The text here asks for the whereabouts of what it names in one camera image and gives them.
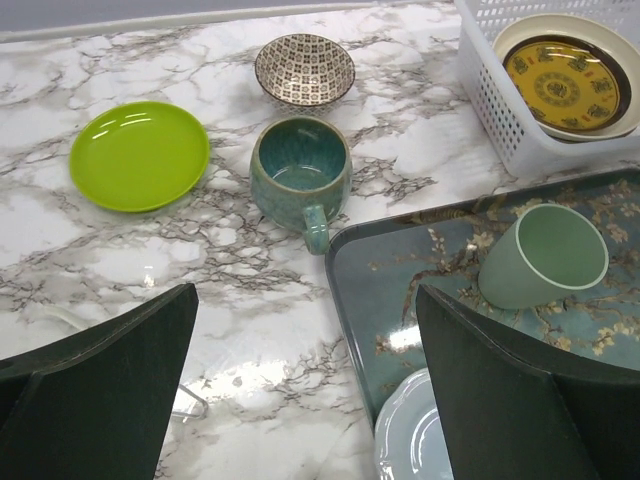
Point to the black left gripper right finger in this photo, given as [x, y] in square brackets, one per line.
[514, 407]

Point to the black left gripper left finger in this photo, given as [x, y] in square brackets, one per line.
[97, 404]

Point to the lime green plate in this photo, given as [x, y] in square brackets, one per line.
[139, 156]

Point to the teal glazed ceramic mug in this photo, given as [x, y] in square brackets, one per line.
[300, 177]

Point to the yellow patterned plate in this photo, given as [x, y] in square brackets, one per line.
[569, 84]

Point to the cream plate with black mark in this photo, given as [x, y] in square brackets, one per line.
[626, 54]

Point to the patterned small ceramic bowl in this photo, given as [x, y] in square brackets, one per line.
[304, 74]

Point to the white perforated plastic bin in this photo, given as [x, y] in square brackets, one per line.
[521, 144]

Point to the light blue scalloped plate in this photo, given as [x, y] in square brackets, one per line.
[409, 441]

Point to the light green ceramic cup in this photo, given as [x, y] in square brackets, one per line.
[550, 252]

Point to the teal floral serving tray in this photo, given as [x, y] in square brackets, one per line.
[374, 270]

